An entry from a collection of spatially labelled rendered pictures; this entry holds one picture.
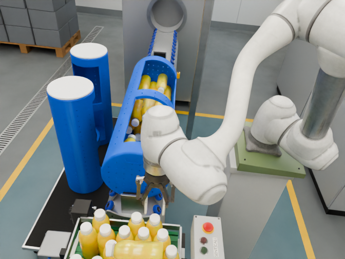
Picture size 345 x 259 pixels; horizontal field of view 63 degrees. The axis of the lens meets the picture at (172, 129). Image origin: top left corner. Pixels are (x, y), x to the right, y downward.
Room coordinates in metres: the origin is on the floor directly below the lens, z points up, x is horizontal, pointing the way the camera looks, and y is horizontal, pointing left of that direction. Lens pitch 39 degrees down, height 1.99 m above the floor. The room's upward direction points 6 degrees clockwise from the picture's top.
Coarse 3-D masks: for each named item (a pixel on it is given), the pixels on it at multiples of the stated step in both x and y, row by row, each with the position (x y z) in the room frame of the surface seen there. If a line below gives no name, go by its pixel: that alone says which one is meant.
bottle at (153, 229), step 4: (148, 220) 0.60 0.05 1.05; (160, 220) 0.60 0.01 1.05; (148, 224) 0.58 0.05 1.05; (160, 224) 0.59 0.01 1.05; (148, 228) 0.57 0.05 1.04; (152, 228) 0.57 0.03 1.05; (156, 228) 0.57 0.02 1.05; (160, 228) 0.58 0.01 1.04; (152, 232) 0.56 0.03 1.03; (156, 232) 0.57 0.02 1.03; (152, 236) 0.56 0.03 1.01; (152, 240) 0.56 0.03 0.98
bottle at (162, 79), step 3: (159, 75) 1.60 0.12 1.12; (162, 75) 1.59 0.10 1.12; (165, 75) 1.60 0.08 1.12; (159, 78) 1.56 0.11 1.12; (162, 78) 1.55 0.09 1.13; (165, 78) 1.57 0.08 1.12; (159, 81) 1.52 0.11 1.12; (162, 81) 1.51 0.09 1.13; (165, 81) 1.53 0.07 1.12; (159, 84) 1.48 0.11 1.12; (162, 84) 1.48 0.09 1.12; (165, 84) 1.50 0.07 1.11; (156, 87) 1.49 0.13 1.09; (159, 87) 1.46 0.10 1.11; (162, 87) 1.47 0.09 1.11; (165, 87) 1.48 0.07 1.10
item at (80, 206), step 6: (78, 204) 0.67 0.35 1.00; (84, 204) 0.67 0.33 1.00; (90, 204) 0.68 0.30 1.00; (72, 210) 0.64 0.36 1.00; (78, 210) 0.64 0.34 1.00; (84, 210) 0.64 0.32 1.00; (90, 210) 0.66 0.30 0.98; (72, 216) 0.63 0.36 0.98; (78, 216) 0.63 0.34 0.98; (84, 216) 0.63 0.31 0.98; (90, 216) 0.65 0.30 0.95; (84, 222) 0.63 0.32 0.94
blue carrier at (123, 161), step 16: (144, 64) 1.53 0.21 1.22; (160, 64) 1.63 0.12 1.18; (176, 80) 1.56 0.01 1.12; (128, 96) 1.21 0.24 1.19; (144, 96) 1.17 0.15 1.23; (160, 96) 1.20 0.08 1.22; (128, 112) 1.04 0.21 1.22; (112, 144) 0.84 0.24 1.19; (128, 144) 0.81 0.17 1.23; (112, 160) 0.76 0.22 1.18; (128, 160) 0.77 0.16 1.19; (112, 176) 0.76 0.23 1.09; (128, 176) 0.76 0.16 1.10; (160, 192) 0.76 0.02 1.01
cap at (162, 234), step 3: (162, 228) 0.55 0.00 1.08; (159, 231) 0.54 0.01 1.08; (162, 231) 0.54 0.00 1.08; (165, 231) 0.54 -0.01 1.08; (159, 234) 0.53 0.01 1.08; (162, 234) 0.53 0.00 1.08; (165, 234) 0.53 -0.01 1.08; (159, 237) 0.52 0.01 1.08; (162, 237) 0.52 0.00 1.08; (165, 237) 0.52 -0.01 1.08; (162, 240) 0.52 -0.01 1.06
